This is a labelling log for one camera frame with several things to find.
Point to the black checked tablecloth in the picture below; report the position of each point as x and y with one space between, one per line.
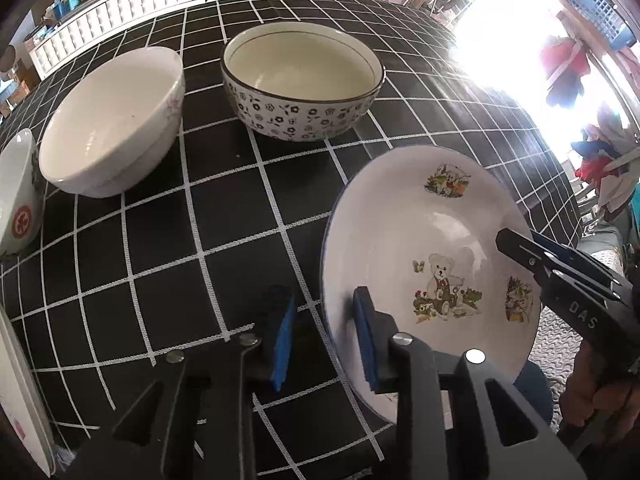
150 285

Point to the teddy bear print deep plate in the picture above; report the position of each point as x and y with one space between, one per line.
425 220

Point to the floral pattern ceramic bowl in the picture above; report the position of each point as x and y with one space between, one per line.
300 65

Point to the white tufted cabinet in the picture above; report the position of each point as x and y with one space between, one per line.
125 10

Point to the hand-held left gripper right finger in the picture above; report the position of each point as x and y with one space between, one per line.
365 340

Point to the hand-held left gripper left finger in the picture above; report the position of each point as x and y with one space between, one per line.
282 340

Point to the person's right hand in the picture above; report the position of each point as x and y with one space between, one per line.
605 410

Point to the grey textured floor mat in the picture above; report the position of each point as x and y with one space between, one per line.
550 360

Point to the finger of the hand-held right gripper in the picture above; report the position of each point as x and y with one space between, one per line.
515 245
575 285

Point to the red garment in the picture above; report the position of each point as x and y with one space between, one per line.
565 65

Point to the white bowl pink print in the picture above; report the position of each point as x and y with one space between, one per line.
110 115
140 172

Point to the white flat plate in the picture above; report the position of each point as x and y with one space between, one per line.
20 410

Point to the white bowl red emblem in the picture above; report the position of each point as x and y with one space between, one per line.
15 200

